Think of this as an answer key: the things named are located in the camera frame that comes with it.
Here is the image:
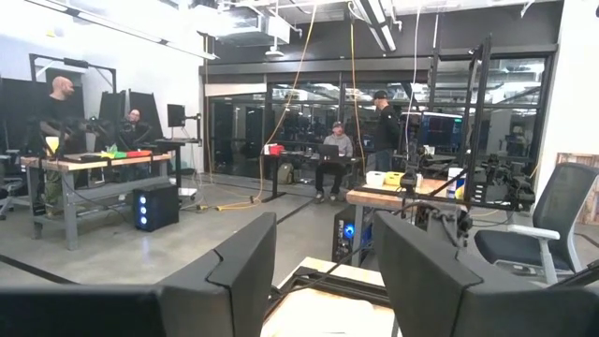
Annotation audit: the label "grey backpack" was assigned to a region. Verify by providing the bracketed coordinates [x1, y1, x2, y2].
[276, 162, 296, 185]

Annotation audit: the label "small black monitor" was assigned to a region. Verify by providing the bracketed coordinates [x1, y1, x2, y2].
[166, 103, 187, 128]

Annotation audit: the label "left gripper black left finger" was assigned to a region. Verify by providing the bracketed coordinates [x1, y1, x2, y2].
[0, 212, 278, 337]

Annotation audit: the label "wooden workbench with grey legs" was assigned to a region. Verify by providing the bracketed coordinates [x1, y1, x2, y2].
[20, 150, 173, 252]

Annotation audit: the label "black computer tower blue fan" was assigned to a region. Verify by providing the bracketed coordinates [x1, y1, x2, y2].
[330, 204, 373, 264]

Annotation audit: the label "black desk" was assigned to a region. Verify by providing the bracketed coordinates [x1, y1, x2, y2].
[260, 152, 364, 203]

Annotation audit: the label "wipes canister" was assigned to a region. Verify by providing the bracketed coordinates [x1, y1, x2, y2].
[446, 167, 467, 201]

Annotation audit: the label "person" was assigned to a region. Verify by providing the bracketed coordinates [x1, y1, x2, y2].
[372, 89, 402, 173]
[314, 120, 355, 203]
[115, 108, 153, 152]
[39, 75, 88, 155]

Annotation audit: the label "grey mesh office chair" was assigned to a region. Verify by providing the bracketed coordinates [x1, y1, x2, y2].
[473, 162, 599, 286]

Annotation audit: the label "ceiling light fixture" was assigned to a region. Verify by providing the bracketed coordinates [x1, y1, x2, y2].
[353, 0, 399, 53]

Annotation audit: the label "black computer tower blue lights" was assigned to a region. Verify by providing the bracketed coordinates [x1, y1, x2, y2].
[132, 183, 181, 233]

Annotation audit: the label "black aluminium table frame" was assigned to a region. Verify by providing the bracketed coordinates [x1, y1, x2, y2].
[264, 265, 395, 320]

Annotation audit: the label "large lit monitor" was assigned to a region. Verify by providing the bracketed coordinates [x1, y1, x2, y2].
[417, 111, 464, 154]

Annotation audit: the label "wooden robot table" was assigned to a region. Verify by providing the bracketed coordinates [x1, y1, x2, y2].
[345, 176, 469, 269]

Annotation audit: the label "yellow hanging cable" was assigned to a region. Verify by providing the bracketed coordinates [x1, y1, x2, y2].
[214, 4, 319, 212]
[348, 21, 367, 177]

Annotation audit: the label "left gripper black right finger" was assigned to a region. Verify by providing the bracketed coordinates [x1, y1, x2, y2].
[373, 211, 599, 337]

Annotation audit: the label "black laptop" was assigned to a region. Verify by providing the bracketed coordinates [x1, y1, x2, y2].
[317, 143, 341, 160]

